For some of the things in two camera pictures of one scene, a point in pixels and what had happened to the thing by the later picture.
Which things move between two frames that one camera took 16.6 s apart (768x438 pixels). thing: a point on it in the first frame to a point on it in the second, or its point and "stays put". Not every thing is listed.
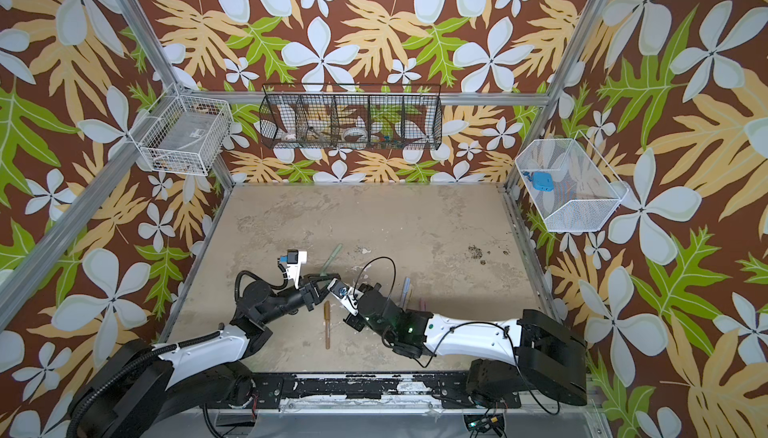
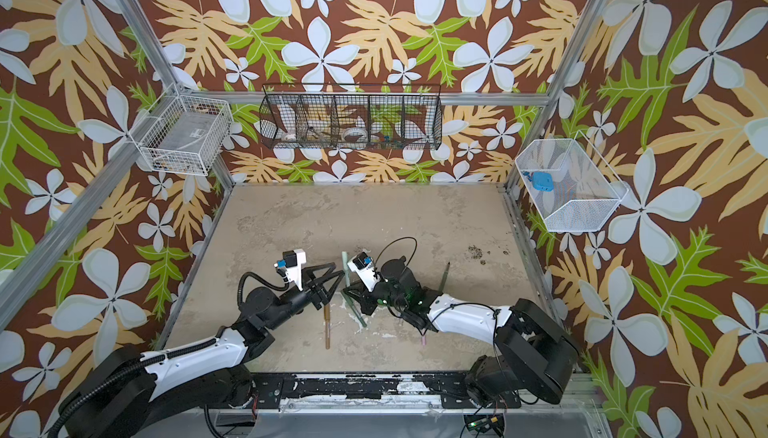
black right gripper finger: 355,322 to 367,299
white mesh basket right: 586,189 stays put
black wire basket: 351,116 stays put
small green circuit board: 486,422 stays put
